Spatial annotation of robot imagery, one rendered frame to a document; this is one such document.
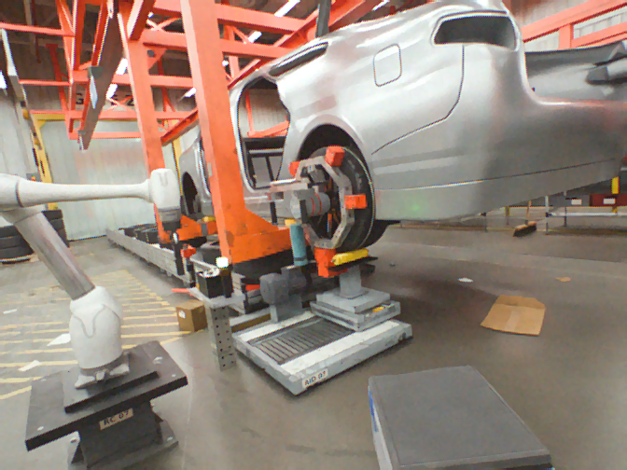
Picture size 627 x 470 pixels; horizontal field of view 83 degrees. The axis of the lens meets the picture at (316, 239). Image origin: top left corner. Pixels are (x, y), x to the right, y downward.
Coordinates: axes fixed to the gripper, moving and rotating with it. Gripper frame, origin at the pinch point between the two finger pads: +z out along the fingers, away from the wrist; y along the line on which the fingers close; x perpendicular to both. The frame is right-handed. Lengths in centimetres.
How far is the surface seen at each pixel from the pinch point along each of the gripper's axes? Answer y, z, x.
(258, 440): 36, 67, 14
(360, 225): -7, -1, 97
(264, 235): -73, 7, 62
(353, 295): -28, 48, 101
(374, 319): -8, 58, 102
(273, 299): -49, 45, 55
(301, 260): -39, 21, 73
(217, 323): -33, 43, 16
